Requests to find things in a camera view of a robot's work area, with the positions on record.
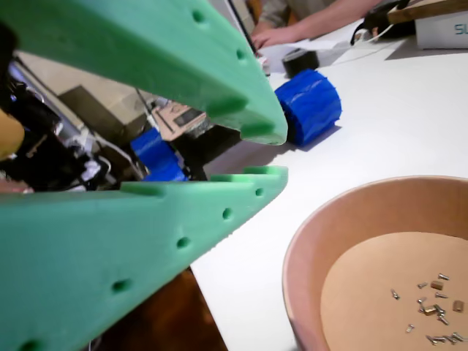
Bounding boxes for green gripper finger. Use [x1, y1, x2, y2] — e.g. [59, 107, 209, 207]
[0, 0, 290, 146]
[0, 165, 290, 351]

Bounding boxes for yellow-brown round fruit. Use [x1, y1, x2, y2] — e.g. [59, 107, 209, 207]
[0, 109, 26, 162]

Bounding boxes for person's left forearm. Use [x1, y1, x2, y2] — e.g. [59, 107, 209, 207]
[288, 3, 372, 37]

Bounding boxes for brown paper bowl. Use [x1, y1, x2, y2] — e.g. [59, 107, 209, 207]
[281, 175, 468, 351]

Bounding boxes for person's left hand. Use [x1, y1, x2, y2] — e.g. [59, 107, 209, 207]
[251, 24, 305, 50]

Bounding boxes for wooden microrover chassis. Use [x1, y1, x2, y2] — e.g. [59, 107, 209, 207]
[148, 102, 242, 182]

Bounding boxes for person grey shirt torso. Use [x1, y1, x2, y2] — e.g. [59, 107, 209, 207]
[255, 0, 383, 29]

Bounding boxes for black tape roll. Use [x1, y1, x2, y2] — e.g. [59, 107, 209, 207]
[282, 48, 320, 78]

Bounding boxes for plywood board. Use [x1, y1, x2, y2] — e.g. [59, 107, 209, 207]
[386, 0, 468, 25]

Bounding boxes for white SUNLU box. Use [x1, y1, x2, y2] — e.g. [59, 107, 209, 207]
[415, 15, 468, 50]

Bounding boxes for white cable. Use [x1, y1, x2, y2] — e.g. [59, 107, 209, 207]
[317, 21, 416, 69]

